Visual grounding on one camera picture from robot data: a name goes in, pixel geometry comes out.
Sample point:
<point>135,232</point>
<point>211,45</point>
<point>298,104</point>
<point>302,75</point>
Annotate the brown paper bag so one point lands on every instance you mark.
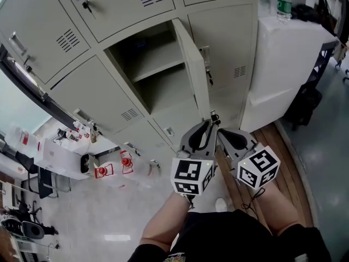
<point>93,136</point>

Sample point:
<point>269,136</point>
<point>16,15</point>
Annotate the white bottle red label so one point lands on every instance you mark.
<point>85,132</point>
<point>73,135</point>

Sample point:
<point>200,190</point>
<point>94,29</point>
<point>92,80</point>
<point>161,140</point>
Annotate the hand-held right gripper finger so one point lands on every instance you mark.
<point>249,139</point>
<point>225,146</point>

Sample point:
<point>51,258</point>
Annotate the grey round-faced device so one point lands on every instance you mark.
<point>32,229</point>

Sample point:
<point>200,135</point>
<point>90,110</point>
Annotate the white low counter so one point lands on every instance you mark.
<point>103,146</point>

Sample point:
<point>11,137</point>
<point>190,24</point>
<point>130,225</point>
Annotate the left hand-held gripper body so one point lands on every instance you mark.
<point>191,173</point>

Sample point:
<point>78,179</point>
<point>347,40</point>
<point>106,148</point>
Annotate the small white bin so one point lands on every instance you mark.
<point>85,164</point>

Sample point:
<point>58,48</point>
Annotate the green label water bottle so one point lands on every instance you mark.
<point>284,5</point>

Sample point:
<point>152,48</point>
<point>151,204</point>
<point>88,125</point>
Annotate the white cardboard carton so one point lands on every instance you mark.
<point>60,160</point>

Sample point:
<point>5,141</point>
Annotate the person's left forearm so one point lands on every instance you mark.
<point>166,222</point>

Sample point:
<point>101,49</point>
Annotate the cluttered equipment rack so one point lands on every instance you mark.
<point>13,247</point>

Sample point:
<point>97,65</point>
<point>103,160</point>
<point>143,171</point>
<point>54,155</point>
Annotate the person's black clothes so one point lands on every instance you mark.
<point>226,239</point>

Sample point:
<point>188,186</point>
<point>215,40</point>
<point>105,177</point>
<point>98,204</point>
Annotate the grey metal locker door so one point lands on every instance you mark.
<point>193,64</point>

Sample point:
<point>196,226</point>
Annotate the beige metal locker cabinet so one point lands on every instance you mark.
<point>81,78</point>

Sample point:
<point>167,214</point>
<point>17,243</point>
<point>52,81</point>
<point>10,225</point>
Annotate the black swivel chair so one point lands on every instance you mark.
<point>27,209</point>

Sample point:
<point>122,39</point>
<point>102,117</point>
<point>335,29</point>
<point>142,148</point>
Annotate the brown wooden slat platform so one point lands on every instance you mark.
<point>289,160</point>

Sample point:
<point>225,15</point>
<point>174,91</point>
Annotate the black window frame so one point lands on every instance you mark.
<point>27,89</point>

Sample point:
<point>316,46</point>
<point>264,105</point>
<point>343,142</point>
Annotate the black mug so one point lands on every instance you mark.
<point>61,134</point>

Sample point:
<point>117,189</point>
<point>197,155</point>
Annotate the clear container red label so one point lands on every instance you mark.
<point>23,139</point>

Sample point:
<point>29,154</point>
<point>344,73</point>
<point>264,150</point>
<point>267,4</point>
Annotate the white side desk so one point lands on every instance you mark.
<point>11,162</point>

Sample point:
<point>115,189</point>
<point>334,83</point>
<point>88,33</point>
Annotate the black office chair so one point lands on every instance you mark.
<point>45,179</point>

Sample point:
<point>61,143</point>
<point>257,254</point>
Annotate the large white box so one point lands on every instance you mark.
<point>283,64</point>

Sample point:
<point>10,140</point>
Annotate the black metal desk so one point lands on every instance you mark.
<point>324,59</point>

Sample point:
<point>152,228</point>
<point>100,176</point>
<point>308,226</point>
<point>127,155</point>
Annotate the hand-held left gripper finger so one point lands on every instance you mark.
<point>186,139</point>
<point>211,143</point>

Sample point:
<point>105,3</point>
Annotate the black bag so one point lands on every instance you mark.
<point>305,12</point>

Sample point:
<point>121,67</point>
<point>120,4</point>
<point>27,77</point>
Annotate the person's right white shoe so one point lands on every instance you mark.
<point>221,205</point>

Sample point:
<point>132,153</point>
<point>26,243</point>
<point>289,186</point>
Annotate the person's right forearm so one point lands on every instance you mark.
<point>278,211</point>

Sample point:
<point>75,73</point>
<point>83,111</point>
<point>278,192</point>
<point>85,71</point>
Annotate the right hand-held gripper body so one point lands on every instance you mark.
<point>259,168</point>

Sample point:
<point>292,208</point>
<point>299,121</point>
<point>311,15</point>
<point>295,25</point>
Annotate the black backpack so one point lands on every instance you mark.
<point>304,105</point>

